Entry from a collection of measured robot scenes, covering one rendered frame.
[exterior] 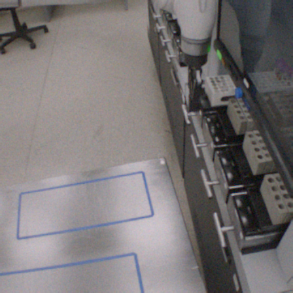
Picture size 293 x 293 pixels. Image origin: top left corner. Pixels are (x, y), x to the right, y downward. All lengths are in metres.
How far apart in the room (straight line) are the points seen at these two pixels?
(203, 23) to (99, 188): 0.52
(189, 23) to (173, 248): 0.58
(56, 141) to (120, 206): 1.48
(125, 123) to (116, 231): 1.54
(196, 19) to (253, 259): 0.64
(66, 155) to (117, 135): 0.37
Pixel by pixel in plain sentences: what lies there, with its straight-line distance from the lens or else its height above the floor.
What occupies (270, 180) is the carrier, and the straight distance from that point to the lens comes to 0.81.
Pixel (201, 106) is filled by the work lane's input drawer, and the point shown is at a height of 0.81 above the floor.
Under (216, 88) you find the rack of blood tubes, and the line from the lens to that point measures 1.08.
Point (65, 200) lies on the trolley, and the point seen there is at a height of 0.82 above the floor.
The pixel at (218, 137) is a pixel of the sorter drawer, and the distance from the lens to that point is 0.96.
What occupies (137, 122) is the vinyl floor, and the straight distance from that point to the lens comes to 2.24.
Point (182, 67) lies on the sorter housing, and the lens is 1.41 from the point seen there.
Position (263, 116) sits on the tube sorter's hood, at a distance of 0.77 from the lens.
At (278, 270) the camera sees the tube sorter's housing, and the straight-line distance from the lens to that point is 0.85.
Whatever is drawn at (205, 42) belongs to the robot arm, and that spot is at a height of 1.05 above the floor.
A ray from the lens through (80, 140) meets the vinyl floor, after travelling 2.19.
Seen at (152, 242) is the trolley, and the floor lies 0.82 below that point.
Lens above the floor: 1.49
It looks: 46 degrees down
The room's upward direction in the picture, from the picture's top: 5 degrees counter-clockwise
